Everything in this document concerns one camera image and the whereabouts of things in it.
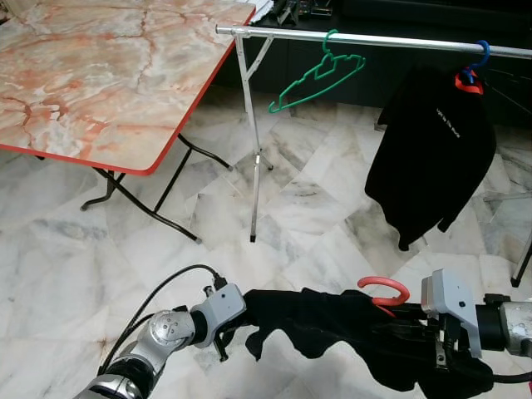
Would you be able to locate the red plastic hanger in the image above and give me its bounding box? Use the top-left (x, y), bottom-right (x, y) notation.
top-left (357, 276), bottom-right (412, 318)

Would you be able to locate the black t-shirt with green logo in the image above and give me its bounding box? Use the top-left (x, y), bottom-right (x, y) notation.
top-left (243, 287), bottom-right (500, 399)

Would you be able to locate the blue plastic hanger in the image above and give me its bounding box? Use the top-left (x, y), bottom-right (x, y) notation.
top-left (461, 40), bottom-right (491, 84)

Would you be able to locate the green plastic hanger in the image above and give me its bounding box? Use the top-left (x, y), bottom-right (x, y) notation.
top-left (268, 30), bottom-right (367, 113)

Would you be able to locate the black t-shirt with white print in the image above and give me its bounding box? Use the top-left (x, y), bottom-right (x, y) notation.
top-left (364, 65), bottom-right (498, 252)

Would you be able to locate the black TV console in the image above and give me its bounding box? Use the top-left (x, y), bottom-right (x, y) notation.
top-left (214, 0), bottom-right (532, 109)

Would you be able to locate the marble-pattern folding table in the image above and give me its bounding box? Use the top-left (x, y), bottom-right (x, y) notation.
top-left (0, 0), bottom-right (257, 244)

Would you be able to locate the silver metal clothes rack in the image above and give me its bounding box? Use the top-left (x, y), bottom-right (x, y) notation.
top-left (216, 25), bottom-right (532, 288)

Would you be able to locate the white paper stack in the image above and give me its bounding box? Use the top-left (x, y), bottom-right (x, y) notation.
top-left (248, 0), bottom-right (275, 22)

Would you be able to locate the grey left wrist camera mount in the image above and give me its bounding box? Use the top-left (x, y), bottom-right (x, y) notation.
top-left (193, 283), bottom-right (248, 337)

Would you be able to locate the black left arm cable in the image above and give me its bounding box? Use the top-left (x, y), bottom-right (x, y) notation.
top-left (98, 264), bottom-right (227, 375)

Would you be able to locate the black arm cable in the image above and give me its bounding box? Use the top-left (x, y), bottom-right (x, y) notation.
top-left (490, 370), bottom-right (532, 386)
top-left (98, 264), bottom-right (227, 375)

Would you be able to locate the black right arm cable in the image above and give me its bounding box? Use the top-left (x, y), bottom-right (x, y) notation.
top-left (490, 370), bottom-right (532, 386)

